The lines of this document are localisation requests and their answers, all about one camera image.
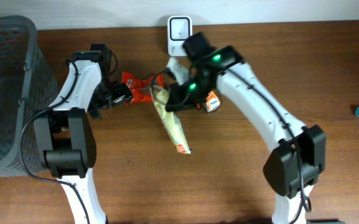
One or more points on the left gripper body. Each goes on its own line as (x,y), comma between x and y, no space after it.
(122,94)

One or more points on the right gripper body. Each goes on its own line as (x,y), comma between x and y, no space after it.
(174,101)

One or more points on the orange small snack box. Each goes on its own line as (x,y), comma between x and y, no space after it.
(212,102)

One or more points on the dark red snack packet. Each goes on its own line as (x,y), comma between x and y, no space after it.
(140,89)

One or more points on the yellow snack bag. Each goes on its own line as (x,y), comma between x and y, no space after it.
(171,123)

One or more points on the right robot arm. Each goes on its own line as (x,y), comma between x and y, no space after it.
(297,152)

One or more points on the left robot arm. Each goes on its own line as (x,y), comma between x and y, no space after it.
(65,140)

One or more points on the grey plastic mesh basket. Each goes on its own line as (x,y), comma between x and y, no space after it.
(27,84)

